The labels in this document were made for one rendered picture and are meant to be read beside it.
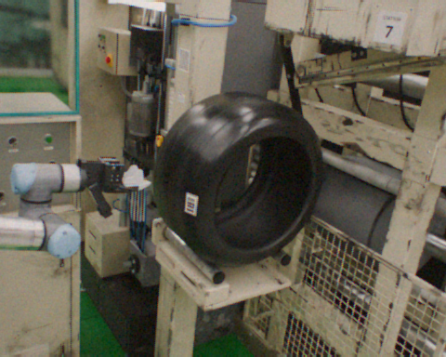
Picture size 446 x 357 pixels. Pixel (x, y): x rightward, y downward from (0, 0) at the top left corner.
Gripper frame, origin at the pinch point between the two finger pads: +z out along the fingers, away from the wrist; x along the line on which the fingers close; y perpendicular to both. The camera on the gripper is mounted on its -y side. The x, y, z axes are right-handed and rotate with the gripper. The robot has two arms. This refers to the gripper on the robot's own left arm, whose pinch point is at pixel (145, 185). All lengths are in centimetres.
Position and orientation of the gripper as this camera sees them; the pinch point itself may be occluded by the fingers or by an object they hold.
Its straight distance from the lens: 140.2
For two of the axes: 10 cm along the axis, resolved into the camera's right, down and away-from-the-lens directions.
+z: 8.1, -0.1, 5.9
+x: -5.5, -3.6, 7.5
